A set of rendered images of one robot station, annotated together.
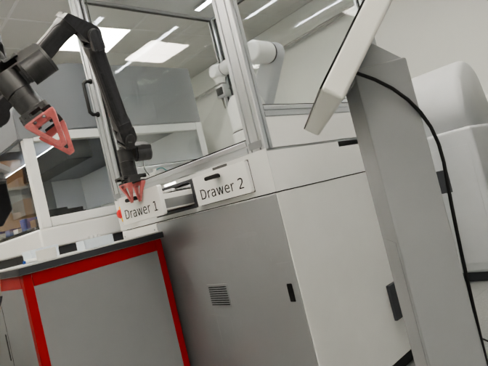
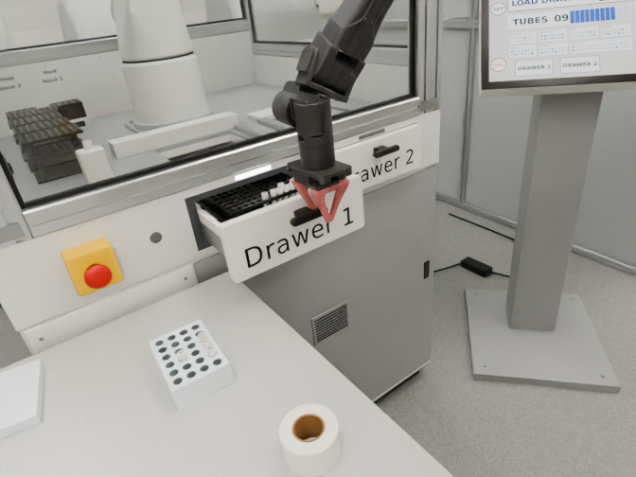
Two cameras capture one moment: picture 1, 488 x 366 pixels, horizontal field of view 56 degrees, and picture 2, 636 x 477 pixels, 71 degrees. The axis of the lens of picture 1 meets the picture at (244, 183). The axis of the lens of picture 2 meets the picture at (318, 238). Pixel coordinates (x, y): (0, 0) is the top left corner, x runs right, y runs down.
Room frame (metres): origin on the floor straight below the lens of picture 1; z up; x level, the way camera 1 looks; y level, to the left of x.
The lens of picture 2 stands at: (1.58, 1.09, 1.24)
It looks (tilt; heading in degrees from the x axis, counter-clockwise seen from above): 29 degrees down; 282
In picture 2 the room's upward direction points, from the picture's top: 7 degrees counter-clockwise
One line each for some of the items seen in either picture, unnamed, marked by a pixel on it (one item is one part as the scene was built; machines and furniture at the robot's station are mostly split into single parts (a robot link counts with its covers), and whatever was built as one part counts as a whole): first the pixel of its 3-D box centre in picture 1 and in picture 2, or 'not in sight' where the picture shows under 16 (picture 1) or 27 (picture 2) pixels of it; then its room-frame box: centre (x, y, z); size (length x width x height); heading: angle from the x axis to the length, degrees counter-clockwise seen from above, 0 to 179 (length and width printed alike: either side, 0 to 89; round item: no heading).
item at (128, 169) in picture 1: (129, 171); (317, 153); (1.72, 0.41, 1.01); 0.10 x 0.07 x 0.07; 135
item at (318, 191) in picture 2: (132, 189); (323, 194); (1.72, 0.41, 0.94); 0.07 x 0.07 x 0.09; 45
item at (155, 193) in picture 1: (141, 205); (299, 225); (1.77, 0.40, 0.87); 0.29 x 0.02 x 0.11; 45
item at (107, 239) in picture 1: (94, 242); (189, 361); (1.89, 0.65, 0.78); 0.12 x 0.08 x 0.04; 132
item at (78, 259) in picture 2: not in sight; (93, 267); (2.09, 0.55, 0.88); 0.07 x 0.05 x 0.07; 45
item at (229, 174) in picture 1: (221, 184); (375, 161); (1.64, 0.08, 0.87); 0.29 x 0.02 x 0.11; 45
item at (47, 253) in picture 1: (46, 253); (309, 438); (1.69, 0.77, 0.78); 0.07 x 0.07 x 0.04
